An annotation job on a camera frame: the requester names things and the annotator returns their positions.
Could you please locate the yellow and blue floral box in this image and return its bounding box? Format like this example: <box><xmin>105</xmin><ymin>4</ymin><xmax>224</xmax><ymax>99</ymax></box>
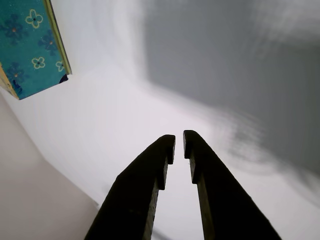
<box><xmin>0</xmin><ymin>0</ymin><xmax>73</xmax><ymax>101</ymax></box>

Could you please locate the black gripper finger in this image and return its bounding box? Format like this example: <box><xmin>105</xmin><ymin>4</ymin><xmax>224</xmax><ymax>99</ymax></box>
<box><xmin>183</xmin><ymin>129</ymin><xmax>283</xmax><ymax>240</ymax></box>
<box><xmin>83</xmin><ymin>134</ymin><xmax>176</xmax><ymax>240</ymax></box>

